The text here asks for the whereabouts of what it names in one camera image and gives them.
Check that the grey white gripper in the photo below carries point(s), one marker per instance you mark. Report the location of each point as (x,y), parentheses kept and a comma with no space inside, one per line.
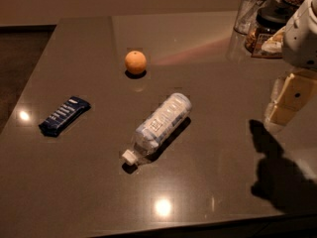
(301,42)

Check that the blue labelled plastic water bottle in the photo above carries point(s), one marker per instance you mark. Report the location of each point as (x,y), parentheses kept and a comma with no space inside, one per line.
(152,133)

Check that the black lidded glass jar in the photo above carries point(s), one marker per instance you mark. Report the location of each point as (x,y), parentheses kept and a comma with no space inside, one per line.
(268,21)

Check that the clear empty glass cup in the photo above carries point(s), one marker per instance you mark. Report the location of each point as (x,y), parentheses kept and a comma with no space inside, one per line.
(247,11)

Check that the orange fruit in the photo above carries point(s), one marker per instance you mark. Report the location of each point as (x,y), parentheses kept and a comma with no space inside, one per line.
(135,62)

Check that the dark blue snack bar wrapper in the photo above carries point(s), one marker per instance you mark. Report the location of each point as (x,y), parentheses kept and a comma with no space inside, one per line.
(67,112)

